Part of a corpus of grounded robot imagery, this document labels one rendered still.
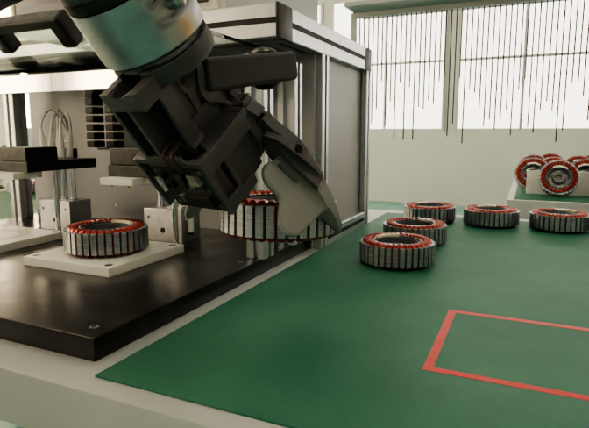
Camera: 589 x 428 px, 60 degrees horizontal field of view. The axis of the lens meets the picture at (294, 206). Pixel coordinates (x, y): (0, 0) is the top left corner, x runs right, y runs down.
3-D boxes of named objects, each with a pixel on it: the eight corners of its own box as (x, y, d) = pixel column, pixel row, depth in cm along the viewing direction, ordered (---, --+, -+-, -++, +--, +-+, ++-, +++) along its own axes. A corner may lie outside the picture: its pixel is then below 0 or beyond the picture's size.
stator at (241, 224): (291, 250, 41) (292, 204, 41) (194, 233, 48) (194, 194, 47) (357, 231, 50) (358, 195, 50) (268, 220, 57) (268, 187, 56)
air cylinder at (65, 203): (70, 231, 91) (68, 201, 90) (40, 228, 94) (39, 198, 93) (92, 226, 95) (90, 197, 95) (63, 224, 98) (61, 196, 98)
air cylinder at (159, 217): (181, 244, 81) (180, 209, 80) (145, 239, 84) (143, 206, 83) (200, 238, 85) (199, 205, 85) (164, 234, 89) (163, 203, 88)
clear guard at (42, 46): (114, 66, 47) (111, -3, 46) (-51, 77, 57) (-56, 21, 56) (273, 91, 76) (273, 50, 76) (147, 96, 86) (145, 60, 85)
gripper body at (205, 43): (170, 210, 42) (78, 92, 35) (223, 140, 47) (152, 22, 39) (240, 221, 38) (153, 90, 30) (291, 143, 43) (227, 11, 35)
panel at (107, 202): (313, 238, 86) (314, 53, 81) (36, 212, 113) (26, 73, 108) (315, 236, 87) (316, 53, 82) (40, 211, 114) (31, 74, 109)
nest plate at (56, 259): (109, 278, 62) (108, 267, 62) (23, 265, 68) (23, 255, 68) (184, 252, 75) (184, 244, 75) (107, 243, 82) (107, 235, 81)
